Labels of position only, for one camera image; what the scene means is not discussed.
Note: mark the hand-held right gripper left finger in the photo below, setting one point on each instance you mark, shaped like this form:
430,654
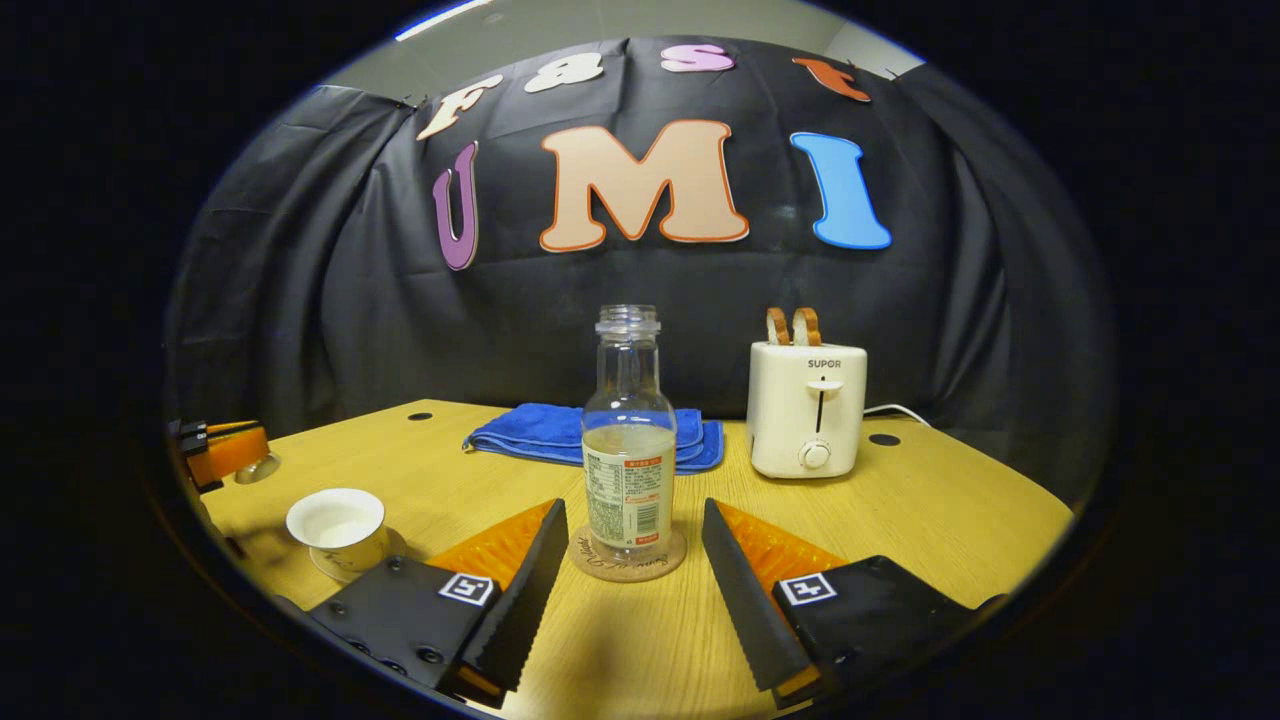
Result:
520,610

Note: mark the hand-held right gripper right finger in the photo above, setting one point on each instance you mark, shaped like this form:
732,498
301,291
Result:
750,610

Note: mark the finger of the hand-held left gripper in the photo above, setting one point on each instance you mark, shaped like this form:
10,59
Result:
230,452

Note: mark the cream ceramic teacup lid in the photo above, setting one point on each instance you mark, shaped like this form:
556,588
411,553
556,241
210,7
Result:
258,468

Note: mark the round cork coaster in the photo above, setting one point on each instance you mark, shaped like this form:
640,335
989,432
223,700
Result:
625,570

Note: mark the cream ceramic teacup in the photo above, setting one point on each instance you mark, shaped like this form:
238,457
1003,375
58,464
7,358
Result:
340,530

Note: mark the clear plastic water bottle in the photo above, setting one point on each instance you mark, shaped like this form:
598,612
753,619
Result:
630,480

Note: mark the blue folded towel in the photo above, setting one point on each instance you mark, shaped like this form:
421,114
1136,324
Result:
530,430

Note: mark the black backdrop cloth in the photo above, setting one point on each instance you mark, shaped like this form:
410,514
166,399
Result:
330,300

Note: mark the white toaster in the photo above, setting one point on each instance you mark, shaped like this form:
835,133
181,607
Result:
805,410

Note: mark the toast slice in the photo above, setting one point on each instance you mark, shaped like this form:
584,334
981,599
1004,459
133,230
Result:
778,327
806,327

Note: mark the ceiling light panel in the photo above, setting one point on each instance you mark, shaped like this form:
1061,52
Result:
440,18

